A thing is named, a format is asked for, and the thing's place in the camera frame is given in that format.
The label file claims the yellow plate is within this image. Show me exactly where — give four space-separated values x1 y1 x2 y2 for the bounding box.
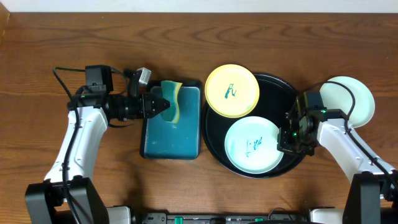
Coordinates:
205 64 259 118

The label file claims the round black serving tray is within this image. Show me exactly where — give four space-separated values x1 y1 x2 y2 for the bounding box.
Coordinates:
201 73 304 179

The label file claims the brown cardboard box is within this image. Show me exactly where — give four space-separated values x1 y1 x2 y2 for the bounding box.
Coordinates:
0 3 10 44

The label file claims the light blue plate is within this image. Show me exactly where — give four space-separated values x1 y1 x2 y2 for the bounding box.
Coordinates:
320 76 375 128

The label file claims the green yellow sponge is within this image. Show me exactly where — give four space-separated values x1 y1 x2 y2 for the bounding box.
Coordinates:
161 80 182 123

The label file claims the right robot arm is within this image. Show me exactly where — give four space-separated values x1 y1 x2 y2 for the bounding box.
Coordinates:
277 108 397 223

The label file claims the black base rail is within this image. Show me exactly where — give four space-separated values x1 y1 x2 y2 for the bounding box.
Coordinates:
131 211 310 224

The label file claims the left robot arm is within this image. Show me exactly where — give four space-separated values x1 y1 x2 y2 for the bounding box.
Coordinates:
25 93 170 223

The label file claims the white plate with scribble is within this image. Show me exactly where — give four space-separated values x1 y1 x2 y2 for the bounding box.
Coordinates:
224 116 284 174

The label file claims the teal rectangular tray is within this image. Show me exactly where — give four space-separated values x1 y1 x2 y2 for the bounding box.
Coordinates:
140 80 202 160

